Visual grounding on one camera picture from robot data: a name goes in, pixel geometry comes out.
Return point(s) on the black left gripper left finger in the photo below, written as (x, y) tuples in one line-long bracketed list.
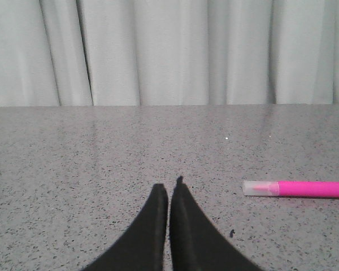
[(141, 246)]

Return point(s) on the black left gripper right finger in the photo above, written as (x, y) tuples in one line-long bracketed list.
[(195, 242)]

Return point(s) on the pink marker pen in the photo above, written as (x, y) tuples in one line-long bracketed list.
[(312, 189)]

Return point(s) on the white pleated curtain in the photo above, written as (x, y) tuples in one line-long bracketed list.
[(113, 53)]

